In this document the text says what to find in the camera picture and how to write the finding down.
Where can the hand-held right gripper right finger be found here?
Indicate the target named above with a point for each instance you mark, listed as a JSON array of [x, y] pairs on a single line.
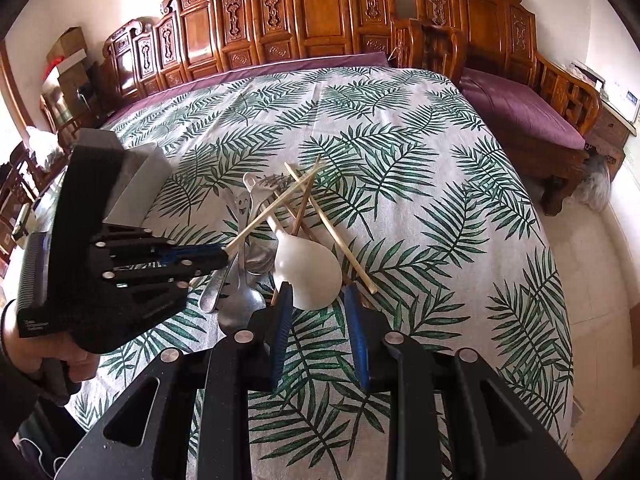
[[355, 322]]

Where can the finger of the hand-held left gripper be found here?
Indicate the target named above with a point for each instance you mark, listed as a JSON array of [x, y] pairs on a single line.
[[192, 253], [205, 263]]

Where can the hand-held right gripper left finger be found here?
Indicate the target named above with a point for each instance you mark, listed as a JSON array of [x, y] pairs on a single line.
[[285, 320]]

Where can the small metal spoon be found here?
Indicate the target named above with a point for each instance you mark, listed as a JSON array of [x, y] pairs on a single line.
[[210, 297]]

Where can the large metal spoon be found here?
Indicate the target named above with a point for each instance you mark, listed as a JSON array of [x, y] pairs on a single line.
[[241, 310]]

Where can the white plastic ladle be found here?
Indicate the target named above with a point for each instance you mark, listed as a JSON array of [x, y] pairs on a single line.
[[307, 270]]

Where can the white smiley slotted spatula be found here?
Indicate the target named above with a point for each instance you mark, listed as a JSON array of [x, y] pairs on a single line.
[[240, 210]]

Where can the white utensil holder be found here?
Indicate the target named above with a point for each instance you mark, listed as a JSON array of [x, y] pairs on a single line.
[[145, 185]]

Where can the white slotted turner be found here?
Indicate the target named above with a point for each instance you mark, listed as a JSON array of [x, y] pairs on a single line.
[[254, 187]]

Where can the person's left forearm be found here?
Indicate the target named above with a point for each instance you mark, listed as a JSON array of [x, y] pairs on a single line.
[[25, 385]]

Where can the person's left hand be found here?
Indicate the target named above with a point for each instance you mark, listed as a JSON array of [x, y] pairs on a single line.
[[82, 365]]

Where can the wooden chair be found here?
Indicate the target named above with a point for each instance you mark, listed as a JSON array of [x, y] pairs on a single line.
[[17, 195], [67, 115]]

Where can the white plastic bag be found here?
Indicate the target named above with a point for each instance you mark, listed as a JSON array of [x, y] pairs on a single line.
[[42, 147]]

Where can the closed cardboard box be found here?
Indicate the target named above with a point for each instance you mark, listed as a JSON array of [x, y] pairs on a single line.
[[75, 82]]

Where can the purple mattress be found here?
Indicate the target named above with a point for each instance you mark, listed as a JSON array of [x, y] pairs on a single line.
[[165, 97]]

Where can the green leaf print cloth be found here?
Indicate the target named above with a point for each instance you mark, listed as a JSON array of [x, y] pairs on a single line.
[[400, 185]]

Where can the open cardboard box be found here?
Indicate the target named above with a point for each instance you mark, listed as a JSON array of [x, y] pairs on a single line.
[[67, 45]]

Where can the purple armchair cushion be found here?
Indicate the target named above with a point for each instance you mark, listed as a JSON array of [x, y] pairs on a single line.
[[520, 110]]

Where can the carved wooden bench back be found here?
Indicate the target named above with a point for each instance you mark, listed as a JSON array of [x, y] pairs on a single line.
[[315, 5]]

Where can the clear plastic bag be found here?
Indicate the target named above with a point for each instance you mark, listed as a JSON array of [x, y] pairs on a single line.
[[595, 185]]

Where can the wooden side table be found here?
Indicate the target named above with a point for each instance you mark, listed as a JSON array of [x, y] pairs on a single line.
[[612, 132]]

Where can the carved wooden armchair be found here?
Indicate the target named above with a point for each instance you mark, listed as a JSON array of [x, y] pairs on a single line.
[[480, 15]]

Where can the white box with print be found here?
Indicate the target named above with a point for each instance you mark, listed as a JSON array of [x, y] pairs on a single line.
[[617, 92]]

